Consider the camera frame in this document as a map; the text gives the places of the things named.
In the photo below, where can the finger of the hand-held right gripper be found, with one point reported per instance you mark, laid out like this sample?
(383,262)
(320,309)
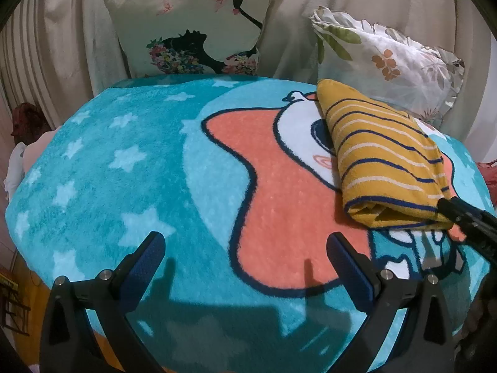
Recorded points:
(473,225)

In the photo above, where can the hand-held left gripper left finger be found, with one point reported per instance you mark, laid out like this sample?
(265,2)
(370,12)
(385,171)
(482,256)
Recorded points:
(145,260)

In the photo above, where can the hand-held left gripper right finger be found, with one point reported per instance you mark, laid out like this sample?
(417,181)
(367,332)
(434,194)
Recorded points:
(355,270)

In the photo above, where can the yellow striped knit sweater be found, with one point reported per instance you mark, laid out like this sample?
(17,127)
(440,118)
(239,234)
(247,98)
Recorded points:
(372,151)

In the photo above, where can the red cloth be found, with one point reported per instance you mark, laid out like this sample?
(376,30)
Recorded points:
(488,173)

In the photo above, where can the turquoise star printed blanket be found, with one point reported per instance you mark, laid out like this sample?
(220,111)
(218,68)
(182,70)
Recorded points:
(116,202)

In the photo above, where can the wooden rack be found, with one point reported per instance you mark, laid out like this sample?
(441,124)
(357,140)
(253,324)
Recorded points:
(11,303)

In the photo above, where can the white cloth bundle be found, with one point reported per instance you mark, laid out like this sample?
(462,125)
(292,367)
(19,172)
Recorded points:
(17,167)

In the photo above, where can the leaf print ruffled pillow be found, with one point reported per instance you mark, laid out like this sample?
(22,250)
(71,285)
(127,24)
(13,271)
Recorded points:
(396,85)

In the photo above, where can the dark red object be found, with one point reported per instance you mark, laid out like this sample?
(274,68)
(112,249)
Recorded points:
(29,120)

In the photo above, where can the cream curtain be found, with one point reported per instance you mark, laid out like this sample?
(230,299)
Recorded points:
(70,27)

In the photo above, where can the silhouette print cushion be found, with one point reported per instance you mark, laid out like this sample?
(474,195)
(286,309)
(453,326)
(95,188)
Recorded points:
(182,11)

